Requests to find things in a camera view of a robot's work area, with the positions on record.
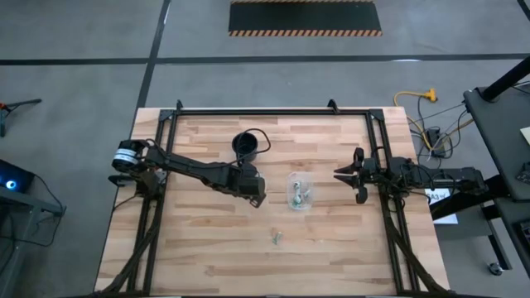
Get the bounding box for black power strip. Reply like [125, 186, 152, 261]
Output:
[426, 127, 446, 158]

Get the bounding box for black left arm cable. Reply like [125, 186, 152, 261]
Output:
[235, 127, 272, 167]

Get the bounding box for black aluminium table frame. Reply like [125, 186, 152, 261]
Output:
[95, 99, 451, 297]

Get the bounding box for white paper label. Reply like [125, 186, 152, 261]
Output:
[424, 188, 460, 225]

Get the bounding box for black pole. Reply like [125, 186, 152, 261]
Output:
[482, 55, 530, 103]

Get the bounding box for black side table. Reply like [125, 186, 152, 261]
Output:
[462, 84, 530, 200]

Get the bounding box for grey metal cart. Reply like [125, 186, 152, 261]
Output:
[0, 185, 67, 298]

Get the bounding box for black tripod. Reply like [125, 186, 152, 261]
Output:
[0, 98, 42, 137]

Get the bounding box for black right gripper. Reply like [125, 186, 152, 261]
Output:
[334, 147, 380, 204]

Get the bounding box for yellow extension cord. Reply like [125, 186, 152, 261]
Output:
[393, 88, 438, 144]

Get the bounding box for black stand legs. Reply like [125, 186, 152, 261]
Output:
[429, 175, 514, 271]

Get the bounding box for black device with blue light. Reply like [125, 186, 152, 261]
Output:
[0, 159, 36, 194]

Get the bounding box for black hazard-striped floor mat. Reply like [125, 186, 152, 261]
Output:
[228, 0, 383, 37]

